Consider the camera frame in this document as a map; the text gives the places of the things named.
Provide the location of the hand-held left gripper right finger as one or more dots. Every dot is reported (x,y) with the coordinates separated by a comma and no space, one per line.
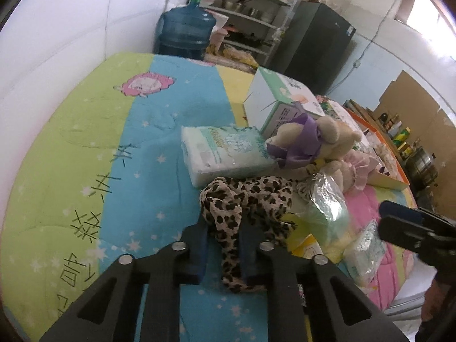
(248,254)

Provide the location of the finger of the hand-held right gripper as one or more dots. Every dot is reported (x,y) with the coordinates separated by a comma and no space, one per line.
(399,233)
(402,213)

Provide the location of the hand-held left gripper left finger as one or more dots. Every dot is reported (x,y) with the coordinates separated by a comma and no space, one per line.
(199,254)

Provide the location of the orange cardboard box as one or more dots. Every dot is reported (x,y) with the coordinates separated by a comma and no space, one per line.
(392,178)

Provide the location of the leopard print scarf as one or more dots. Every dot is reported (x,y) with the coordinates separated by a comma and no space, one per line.
(245,199)

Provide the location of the beige teddy bear plush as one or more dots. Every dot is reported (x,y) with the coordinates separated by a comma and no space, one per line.
(356,171)

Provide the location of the clear green plastic bag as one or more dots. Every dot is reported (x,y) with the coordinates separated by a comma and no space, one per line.
(329,210)

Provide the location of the white green tissue pack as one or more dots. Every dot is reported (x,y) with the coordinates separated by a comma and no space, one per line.
(222,149)

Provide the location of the beige plush bear purple ribbon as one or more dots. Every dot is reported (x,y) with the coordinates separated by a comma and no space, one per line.
(313,139)

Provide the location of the person's right forearm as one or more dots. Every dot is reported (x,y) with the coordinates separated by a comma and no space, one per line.
(433,302)

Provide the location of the small soft tissue pack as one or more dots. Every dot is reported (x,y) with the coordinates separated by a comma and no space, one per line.
(367,253)

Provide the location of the metal pot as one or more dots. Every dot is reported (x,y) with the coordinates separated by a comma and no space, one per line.
(422,167)

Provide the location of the small yellow white packet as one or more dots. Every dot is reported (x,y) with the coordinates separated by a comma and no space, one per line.
(306,247)

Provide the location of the row of condiment bottles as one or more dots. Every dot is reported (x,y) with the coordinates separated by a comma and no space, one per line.
(402,135)

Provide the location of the brown cardboard sheet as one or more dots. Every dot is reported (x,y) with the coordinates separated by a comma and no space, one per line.
(416,96)

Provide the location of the colourful cartoon print blanket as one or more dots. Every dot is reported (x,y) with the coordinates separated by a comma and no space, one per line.
(117,142)

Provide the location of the white green cardboard box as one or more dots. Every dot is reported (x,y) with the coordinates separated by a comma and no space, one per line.
(276,96)

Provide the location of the dark grey refrigerator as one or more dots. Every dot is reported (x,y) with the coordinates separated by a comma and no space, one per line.
(315,46)

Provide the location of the blue water jug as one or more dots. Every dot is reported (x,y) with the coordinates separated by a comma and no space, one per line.
(185,28)

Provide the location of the white metal shelf rack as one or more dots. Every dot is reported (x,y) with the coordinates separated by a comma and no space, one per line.
(249,14)

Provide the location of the wall socket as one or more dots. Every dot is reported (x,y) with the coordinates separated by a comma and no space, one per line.
(357,63)

